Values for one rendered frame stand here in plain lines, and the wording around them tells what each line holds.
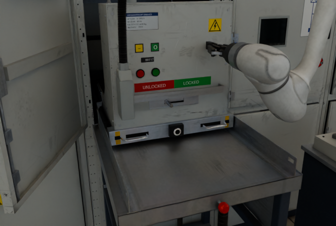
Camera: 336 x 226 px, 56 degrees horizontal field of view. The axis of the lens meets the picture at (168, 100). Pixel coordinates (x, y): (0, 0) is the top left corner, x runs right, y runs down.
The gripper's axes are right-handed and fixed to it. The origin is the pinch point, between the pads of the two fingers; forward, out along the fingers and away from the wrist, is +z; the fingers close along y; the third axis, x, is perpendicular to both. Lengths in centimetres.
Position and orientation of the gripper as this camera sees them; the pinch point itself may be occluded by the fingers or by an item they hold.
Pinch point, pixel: (211, 46)
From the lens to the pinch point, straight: 123.5
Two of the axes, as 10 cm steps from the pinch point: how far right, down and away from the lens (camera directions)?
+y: 9.5, -1.1, 3.0
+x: -0.1, -9.5, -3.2
